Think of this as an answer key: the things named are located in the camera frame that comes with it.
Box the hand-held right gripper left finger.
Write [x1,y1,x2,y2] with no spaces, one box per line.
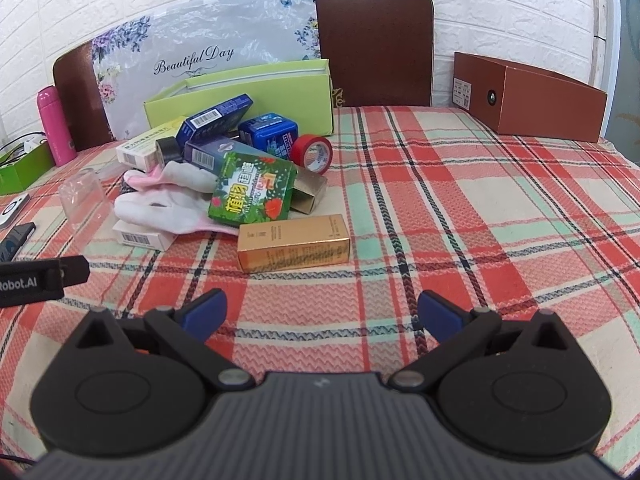
[74,288,249,395]

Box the white round-button device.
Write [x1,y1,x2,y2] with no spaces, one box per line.
[0,193,31,231]

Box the blue barcode box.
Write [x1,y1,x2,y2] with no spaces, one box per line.
[175,93,254,143]

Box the plaid tablecloth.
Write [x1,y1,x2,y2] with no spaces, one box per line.
[0,105,640,461]

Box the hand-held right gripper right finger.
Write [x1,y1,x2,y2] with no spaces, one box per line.
[389,290,576,395]

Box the brown cardboard box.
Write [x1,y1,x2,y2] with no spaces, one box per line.
[453,51,608,143]

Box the thin cable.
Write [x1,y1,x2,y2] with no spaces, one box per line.
[0,131,48,158]

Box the dark blue box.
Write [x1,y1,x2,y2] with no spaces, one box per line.
[184,137,241,173]

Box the white pink work glove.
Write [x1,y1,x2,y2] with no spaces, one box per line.
[122,162,222,196]
[114,187,241,235]

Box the white yellow medicine box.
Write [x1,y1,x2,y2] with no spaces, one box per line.
[116,116,188,171]

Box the small green box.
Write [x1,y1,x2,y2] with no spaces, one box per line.
[0,140,56,196]

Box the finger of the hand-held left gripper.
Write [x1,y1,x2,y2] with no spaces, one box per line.
[40,255,91,291]

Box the red bottle cap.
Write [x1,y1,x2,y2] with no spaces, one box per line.
[291,135,332,175]

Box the white barcode box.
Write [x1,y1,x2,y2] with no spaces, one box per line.
[112,219,177,252]

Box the black tape roll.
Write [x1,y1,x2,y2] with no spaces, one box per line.
[156,136,183,166]

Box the pink thermos bottle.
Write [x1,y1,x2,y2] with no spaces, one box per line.
[36,86,78,167]

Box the green printed box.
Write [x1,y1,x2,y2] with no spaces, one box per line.
[207,151,297,225]

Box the light green cardboard box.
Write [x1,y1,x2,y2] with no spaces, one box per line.
[143,58,335,137]

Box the floral packaged bedding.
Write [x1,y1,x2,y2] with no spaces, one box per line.
[91,0,323,141]

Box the black phone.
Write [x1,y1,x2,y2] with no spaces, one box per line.
[0,222,37,261]

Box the clear plastic tube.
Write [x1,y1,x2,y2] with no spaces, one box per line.
[59,167,113,231]

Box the blue gum container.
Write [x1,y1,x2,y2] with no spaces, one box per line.
[238,113,300,163]

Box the gold box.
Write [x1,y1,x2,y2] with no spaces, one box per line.
[236,214,351,274]

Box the brown wooden chair back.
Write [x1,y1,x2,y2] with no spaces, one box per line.
[314,0,435,107]
[53,42,116,152]

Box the small tan cardboard box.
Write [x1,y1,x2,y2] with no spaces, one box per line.
[287,166,328,215]

